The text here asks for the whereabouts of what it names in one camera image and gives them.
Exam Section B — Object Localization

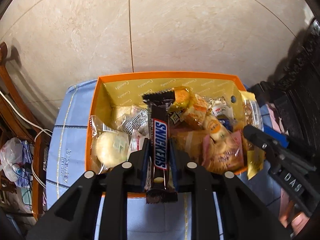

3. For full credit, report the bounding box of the pink cookie bag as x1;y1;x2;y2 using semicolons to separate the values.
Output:
201;131;244;174

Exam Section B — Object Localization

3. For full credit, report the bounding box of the orange rice cracker packet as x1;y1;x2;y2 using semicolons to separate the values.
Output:
202;115;230;142

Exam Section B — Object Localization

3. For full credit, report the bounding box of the snickers chocolate bar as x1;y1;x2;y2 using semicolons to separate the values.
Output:
142;90;177;204

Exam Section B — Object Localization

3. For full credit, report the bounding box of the bread loaf packet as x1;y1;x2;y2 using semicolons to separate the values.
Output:
172;131;208;164

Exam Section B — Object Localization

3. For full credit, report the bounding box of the yellow corn candy packet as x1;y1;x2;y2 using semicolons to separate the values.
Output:
211;96;234;119

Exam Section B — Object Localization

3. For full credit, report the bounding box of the white pink snack packet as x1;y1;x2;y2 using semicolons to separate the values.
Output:
127;131;147;158

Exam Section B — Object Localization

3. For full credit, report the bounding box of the clear white candy bag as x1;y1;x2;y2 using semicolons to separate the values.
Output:
112;105;149;137

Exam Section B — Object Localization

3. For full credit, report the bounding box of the black label snack packet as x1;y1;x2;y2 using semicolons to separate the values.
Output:
169;110;183;128

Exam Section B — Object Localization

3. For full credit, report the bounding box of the person's right hand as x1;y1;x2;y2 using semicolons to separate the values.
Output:
279;200;310;236

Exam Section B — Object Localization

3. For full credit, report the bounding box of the pink cushion cover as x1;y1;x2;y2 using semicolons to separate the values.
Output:
266;103;286;133

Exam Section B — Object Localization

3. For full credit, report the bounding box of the blue tablecloth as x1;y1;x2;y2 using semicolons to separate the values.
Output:
46;80;281;239

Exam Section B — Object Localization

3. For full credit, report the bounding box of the dark carved wooden sofa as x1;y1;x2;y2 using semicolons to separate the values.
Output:
249;18;319;158

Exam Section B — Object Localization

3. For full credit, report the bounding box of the round yellow-green cake packet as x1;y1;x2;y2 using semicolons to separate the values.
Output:
89;115;129;174

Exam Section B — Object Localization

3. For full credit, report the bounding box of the white plastic bag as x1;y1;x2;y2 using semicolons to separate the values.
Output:
1;138;23;183

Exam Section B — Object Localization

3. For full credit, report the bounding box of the orange cardboard box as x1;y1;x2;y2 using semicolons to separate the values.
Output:
86;73;247;203

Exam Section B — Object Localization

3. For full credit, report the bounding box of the orange white pastry packet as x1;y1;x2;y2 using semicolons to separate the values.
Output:
181;94;210;129

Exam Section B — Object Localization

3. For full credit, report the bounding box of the carved wooden chair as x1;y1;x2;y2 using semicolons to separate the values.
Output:
1;42;47;219

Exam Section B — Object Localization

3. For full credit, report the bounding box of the white power cable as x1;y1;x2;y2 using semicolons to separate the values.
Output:
0;89;53;189

